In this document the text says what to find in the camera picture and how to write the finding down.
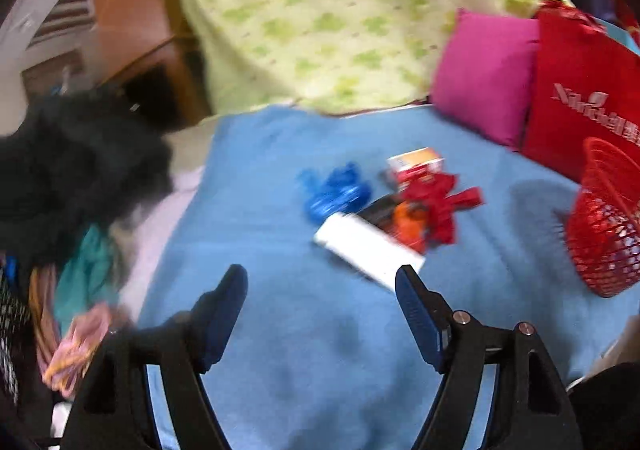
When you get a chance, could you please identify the blue plastic wrapper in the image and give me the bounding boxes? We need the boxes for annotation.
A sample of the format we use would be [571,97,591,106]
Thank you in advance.
[298,161,373,225]

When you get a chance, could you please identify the red plastic wrapper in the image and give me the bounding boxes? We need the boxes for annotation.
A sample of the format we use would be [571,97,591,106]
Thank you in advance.
[400,172,486,245]

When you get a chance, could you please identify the black fluffy cloth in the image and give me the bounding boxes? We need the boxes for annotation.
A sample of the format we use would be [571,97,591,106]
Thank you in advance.
[0,90,173,271]

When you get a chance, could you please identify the striped woven cloth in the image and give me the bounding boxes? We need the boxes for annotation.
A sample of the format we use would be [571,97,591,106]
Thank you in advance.
[0,250,61,411]

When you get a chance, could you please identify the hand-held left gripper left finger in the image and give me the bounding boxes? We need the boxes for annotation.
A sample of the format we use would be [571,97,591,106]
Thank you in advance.
[67,264,249,450]

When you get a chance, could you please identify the red plastic mesh basket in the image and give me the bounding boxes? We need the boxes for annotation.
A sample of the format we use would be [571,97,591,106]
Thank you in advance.
[565,137,640,298]

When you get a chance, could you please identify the pink orange patterned cloth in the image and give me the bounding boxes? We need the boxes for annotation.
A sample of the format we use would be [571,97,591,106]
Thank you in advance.
[42,305,126,391]

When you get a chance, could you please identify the pink pillow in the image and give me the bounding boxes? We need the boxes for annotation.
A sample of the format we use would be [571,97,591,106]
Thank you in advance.
[430,8,543,147]

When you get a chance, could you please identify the green clover print blanket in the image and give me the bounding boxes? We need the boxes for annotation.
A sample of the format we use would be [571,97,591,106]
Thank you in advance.
[177,0,571,115]

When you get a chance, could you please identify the black wrapper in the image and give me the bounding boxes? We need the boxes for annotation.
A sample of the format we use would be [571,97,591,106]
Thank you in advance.
[357,195,401,235]

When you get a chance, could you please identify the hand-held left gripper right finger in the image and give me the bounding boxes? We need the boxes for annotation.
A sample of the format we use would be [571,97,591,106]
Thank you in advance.
[395,265,583,450]

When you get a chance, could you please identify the teal cloth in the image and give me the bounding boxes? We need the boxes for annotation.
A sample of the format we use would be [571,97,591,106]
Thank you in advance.
[52,225,121,325]

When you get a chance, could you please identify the long white box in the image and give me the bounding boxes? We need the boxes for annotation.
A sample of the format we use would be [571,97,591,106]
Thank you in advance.
[313,212,426,291]

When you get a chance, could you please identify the small orange white carton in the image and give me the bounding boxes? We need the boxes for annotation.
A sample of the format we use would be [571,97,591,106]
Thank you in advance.
[386,148,446,188]

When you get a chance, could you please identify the red paper gift bag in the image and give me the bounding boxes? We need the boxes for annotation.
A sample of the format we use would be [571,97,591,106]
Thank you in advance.
[520,2,640,185]

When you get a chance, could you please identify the orange wrapper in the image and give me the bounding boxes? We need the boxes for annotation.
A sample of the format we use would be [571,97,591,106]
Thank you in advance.
[392,202,431,251]

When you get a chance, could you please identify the blue towel blanket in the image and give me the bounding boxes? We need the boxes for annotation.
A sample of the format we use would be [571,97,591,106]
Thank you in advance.
[135,104,640,450]

